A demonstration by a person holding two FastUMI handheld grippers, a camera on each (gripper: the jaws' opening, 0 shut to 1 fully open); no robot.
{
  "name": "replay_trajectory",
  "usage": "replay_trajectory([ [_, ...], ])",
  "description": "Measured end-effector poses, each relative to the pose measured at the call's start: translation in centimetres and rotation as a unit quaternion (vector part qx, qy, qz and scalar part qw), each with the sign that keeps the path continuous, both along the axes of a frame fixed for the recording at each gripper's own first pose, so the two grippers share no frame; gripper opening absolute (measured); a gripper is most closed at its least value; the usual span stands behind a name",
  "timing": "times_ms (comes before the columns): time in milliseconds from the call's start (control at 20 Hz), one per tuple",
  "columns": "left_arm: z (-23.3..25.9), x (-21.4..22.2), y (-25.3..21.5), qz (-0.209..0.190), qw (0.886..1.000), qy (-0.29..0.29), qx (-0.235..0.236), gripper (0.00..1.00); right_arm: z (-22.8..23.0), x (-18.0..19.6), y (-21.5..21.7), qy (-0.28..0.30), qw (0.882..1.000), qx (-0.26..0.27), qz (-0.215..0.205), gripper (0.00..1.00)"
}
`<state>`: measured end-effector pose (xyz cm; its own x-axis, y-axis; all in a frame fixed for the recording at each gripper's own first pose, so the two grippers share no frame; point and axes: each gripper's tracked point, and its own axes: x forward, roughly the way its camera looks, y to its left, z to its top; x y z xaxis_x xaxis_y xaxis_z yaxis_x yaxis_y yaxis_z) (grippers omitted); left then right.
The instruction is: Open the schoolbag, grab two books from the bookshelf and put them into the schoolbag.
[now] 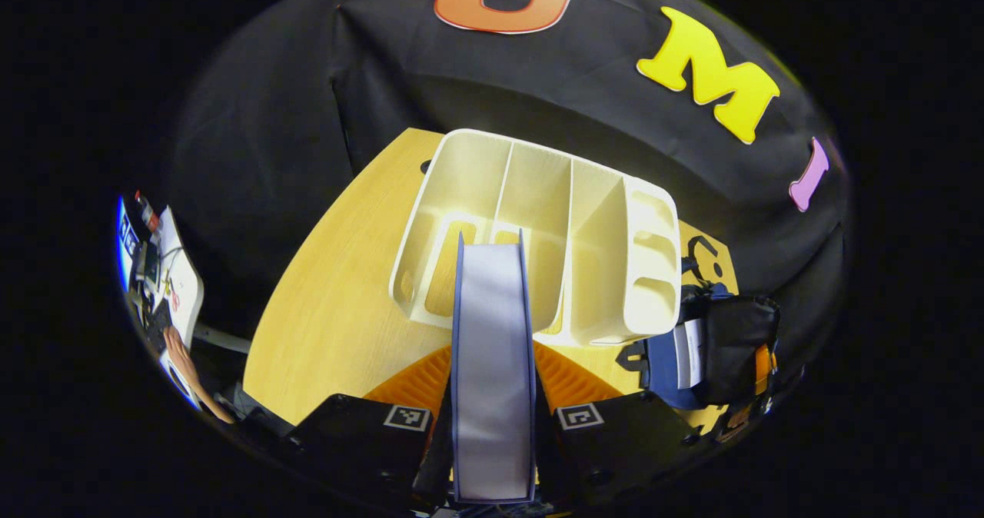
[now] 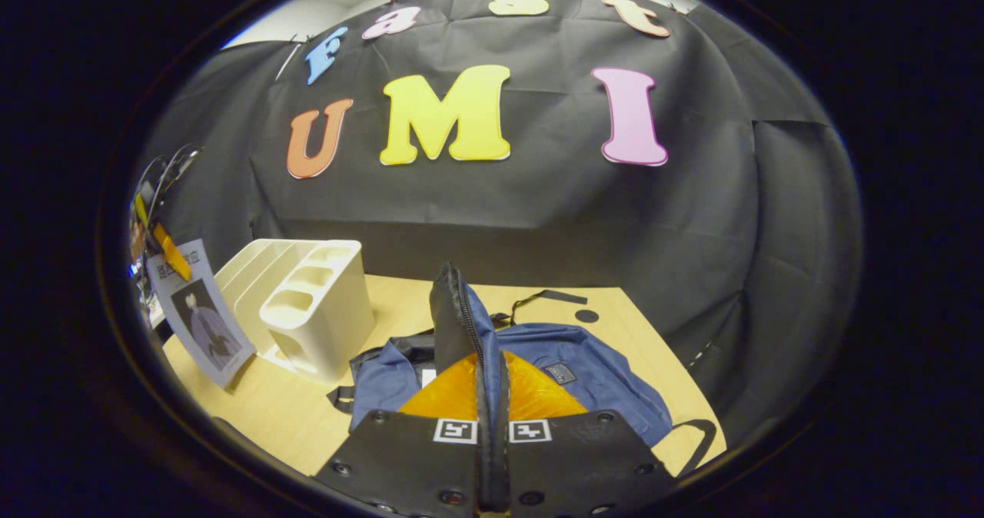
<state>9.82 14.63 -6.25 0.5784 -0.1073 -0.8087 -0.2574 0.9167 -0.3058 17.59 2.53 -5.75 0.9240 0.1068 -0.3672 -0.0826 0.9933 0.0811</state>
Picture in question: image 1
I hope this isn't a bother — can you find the blue schoolbag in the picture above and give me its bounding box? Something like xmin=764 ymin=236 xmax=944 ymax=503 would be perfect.
xmin=615 ymin=235 xmax=781 ymax=411

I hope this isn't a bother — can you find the colourful background display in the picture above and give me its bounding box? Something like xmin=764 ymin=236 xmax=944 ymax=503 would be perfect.
xmin=115 ymin=195 xmax=136 ymax=288

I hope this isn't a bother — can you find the white patterned book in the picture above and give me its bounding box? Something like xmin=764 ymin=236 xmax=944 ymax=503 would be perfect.
xmin=673 ymin=318 xmax=704 ymax=390

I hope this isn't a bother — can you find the grey blue-edged book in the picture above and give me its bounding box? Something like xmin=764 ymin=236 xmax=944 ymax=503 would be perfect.
xmin=450 ymin=230 xmax=537 ymax=503

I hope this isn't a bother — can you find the white side desk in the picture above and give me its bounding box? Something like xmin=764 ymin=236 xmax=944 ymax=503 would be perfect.
xmin=135 ymin=207 xmax=251 ymax=407

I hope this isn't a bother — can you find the white bookshelf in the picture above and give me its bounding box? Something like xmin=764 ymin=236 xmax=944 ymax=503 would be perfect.
xmin=388 ymin=128 xmax=683 ymax=347

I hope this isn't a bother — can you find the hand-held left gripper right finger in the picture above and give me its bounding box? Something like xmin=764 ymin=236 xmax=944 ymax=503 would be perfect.
xmin=534 ymin=341 xmax=696 ymax=503

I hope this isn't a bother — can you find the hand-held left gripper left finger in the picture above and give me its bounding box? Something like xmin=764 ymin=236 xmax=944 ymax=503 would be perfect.
xmin=284 ymin=345 xmax=454 ymax=511

